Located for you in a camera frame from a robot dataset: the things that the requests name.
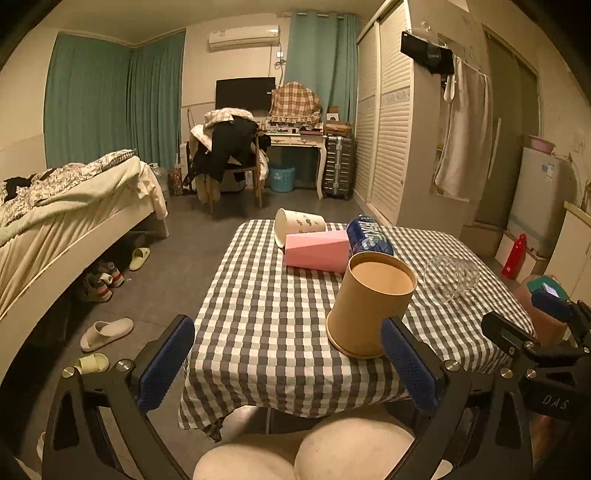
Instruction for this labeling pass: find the patterned duvet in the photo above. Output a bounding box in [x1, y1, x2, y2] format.
[0, 150, 169, 259]

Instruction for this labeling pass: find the white slipper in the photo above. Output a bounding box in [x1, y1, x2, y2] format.
[80, 318, 134, 354]

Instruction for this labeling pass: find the person's left leg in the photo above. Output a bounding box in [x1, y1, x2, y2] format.
[193, 436, 297, 480]

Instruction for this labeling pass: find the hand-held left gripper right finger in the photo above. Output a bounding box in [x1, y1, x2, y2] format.
[381, 316, 523, 480]

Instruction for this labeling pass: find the plaid cloth cover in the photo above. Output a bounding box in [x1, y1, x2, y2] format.
[269, 82, 322, 125]

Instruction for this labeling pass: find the white bed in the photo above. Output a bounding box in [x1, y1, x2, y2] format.
[0, 150, 170, 370]

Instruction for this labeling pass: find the grey suitcase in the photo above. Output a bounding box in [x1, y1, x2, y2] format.
[322, 135, 355, 200]

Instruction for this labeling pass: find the black hanging bag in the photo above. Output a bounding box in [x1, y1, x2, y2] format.
[400, 31, 455, 77]

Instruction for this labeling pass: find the person's leg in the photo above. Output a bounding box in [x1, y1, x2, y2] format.
[217, 413, 453, 480]
[193, 436, 297, 480]

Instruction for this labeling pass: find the white printed paper cup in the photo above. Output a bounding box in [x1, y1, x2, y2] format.
[274, 209, 327, 250]

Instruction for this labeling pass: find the green door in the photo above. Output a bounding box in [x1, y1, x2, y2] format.
[475, 30, 540, 229]

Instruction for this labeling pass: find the white air conditioner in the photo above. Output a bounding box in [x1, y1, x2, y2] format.
[208, 24, 281, 51]

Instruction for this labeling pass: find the pile of clothes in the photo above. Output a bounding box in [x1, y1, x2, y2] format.
[182, 107, 271, 186]

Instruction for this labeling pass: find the brown paper cup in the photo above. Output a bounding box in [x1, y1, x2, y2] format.
[326, 252, 417, 359]

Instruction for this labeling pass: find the pale green slipper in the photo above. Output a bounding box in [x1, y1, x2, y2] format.
[74, 353, 110, 374]

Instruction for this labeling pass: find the red bottle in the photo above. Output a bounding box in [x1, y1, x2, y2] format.
[502, 233, 527, 280]

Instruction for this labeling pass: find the green window curtain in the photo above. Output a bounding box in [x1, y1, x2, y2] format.
[44, 32, 134, 168]
[128, 33, 186, 165]

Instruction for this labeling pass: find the white fridge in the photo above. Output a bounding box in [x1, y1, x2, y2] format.
[505, 145, 578, 259]

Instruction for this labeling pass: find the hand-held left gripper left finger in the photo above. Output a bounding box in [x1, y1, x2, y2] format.
[41, 315, 197, 480]

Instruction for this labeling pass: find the blue laundry basket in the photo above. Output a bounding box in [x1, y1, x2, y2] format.
[269, 165, 296, 193]

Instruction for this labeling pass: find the person's right leg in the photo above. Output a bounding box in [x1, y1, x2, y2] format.
[217, 413, 453, 480]

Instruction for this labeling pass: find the black garment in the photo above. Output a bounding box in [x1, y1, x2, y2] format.
[0, 174, 34, 200]

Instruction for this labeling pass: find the wooden chair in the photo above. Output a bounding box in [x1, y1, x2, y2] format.
[198, 124, 265, 215]

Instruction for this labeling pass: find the teal curtain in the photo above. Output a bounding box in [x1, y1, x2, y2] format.
[283, 11, 361, 125]

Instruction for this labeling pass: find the grey checkered tablecloth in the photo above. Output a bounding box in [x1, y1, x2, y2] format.
[179, 219, 536, 430]

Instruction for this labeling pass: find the black monitor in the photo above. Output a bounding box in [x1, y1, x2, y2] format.
[215, 78, 276, 112]

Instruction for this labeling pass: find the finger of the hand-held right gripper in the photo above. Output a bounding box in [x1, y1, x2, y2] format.
[530, 290, 576, 323]
[481, 311, 541, 365]

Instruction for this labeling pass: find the brown plastic stool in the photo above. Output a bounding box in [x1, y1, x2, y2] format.
[514, 274, 570, 344]

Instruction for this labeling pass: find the white towel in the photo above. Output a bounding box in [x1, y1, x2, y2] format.
[434, 55, 494, 201]

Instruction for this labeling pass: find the blue drink can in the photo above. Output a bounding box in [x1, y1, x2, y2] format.
[346, 215, 394, 257]

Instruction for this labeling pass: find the white louvred wardrobe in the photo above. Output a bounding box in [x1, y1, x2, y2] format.
[353, 0, 485, 238]

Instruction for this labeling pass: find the clear glass cup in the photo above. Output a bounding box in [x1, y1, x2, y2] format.
[422, 255, 479, 304]

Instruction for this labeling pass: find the white sneaker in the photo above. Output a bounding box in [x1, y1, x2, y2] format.
[76, 277, 114, 304]
[95, 261, 125, 288]

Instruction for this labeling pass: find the white desk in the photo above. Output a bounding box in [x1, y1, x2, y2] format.
[259, 122, 329, 200]

